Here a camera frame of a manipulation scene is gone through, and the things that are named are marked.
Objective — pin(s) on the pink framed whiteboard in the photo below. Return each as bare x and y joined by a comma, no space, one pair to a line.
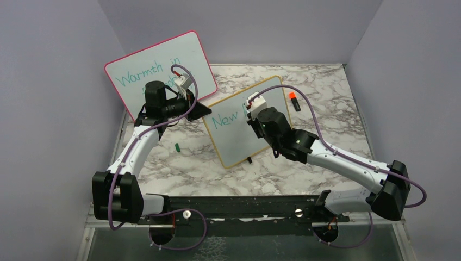
130,73

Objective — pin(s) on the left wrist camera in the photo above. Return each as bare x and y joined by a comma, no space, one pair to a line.
182,84

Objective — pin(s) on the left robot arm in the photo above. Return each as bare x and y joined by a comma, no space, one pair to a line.
116,194

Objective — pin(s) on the orange black highlighter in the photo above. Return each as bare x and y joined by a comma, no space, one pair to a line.
294,101

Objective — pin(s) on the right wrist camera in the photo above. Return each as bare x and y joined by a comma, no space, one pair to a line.
254,104

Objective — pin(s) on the yellow framed whiteboard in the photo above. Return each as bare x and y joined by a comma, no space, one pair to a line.
234,140

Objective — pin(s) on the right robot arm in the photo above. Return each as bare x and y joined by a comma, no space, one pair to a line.
384,187

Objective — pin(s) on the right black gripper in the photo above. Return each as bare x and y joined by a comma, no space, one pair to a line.
254,123

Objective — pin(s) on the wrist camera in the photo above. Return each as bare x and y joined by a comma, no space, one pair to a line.
254,104
182,84

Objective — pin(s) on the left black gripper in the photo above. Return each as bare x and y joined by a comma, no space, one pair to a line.
199,111

